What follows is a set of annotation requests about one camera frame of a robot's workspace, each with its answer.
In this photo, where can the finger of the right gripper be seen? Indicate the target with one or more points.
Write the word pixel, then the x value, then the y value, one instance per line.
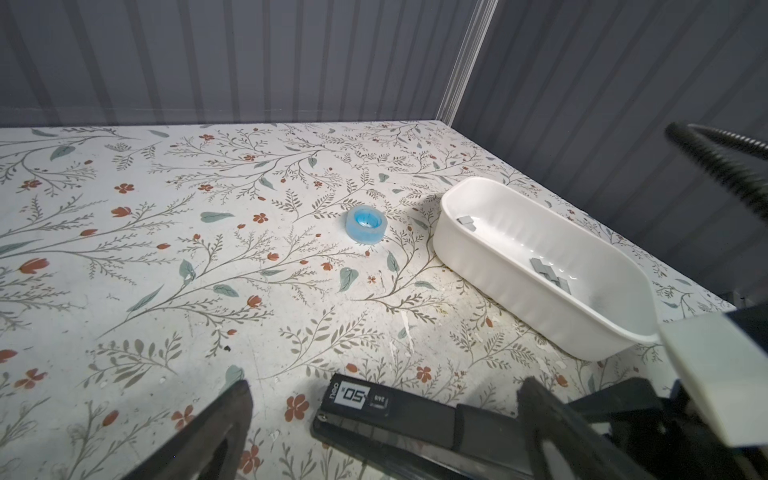
pixel 663 435

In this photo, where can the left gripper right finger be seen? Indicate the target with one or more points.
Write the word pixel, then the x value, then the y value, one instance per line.
pixel 561 445

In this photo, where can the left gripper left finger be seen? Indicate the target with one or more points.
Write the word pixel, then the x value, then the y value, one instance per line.
pixel 210 447

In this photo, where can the black stapler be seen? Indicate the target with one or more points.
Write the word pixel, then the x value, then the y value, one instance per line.
pixel 407 436

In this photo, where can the white plastic tray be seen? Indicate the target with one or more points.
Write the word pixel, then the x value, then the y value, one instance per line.
pixel 578 291

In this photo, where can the floral table mat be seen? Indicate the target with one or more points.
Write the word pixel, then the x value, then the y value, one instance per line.
pixel 144 269

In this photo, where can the blue tape roll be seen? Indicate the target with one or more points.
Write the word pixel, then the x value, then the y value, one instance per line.
pixel 365 225

